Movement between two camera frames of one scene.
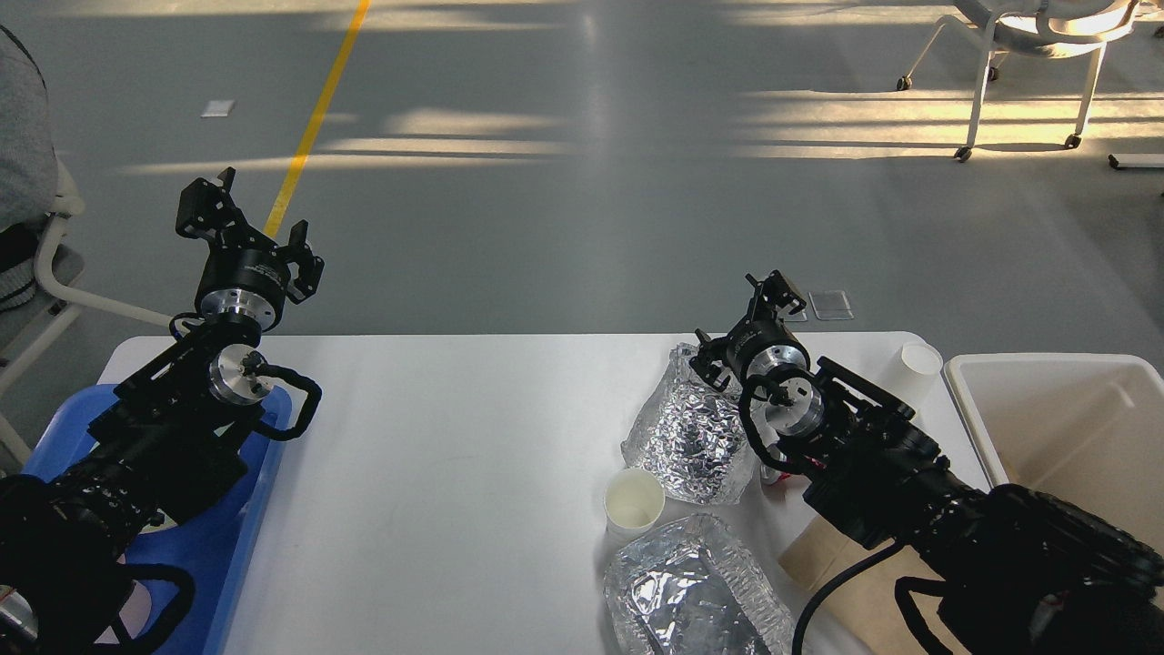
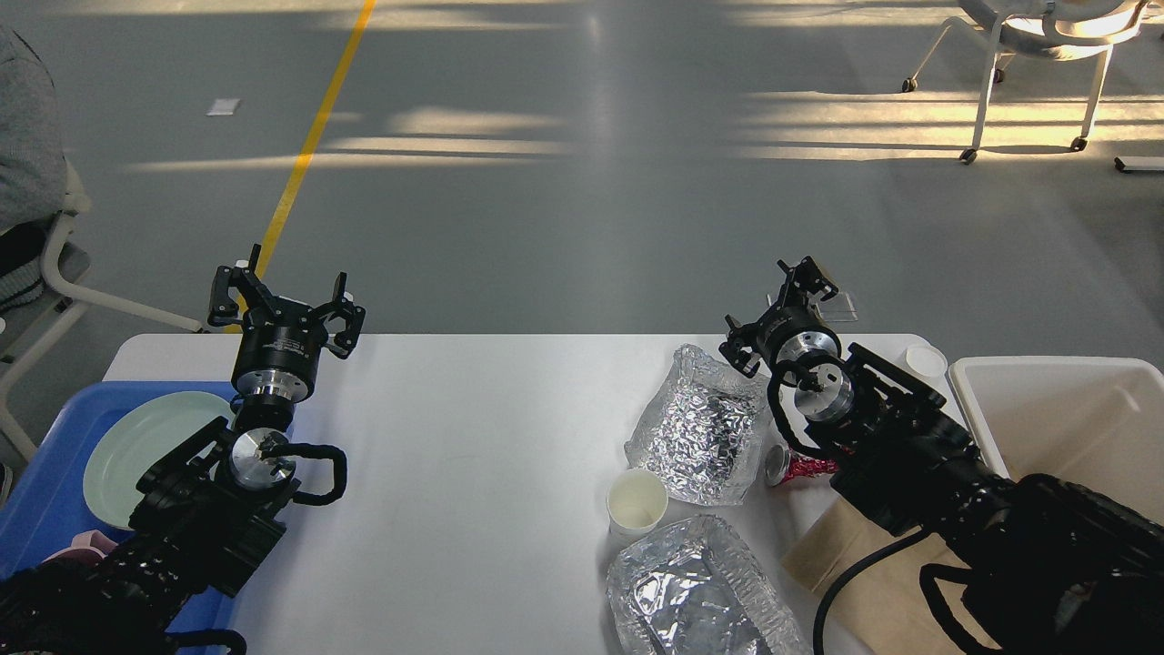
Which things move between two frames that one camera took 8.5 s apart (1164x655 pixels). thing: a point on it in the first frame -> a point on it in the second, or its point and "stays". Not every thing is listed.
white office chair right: x=1054 y=28 stays
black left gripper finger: x=297 y=252 -> x=345 y=341
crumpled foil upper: x=693 y=434 stays
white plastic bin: x=1085 y=428 stays
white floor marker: x=217 y=108 stays
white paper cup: x=633 y=502 stays
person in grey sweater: x=29 y=177 stays
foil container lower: x=691 y=586 stays
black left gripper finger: x=206 y=210 -> x=224 y=310
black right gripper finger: x=778 y=292 -> x=806 y=277
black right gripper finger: x=710 y=363 -> x=738 y=337
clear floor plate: x=831 y=305 stays
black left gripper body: x=242 y=277 -> x=278 y=356
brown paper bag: x=864 y=614 stays
